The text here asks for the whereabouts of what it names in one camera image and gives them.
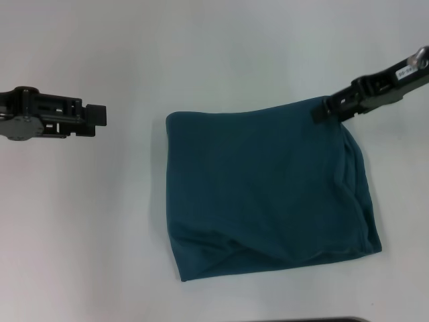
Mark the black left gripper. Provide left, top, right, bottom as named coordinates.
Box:
left=0, top=86, right=108, bottom=142

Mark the right gripper cable with plugs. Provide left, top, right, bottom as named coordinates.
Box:
left=406, top=45, right=429, bottom=72

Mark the teal t-shirt with FREE print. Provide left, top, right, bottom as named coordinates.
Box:
left=166, top=95, right=383, bottom=283

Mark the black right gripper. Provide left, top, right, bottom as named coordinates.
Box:
left=311, top=55, right=429, bottom=125

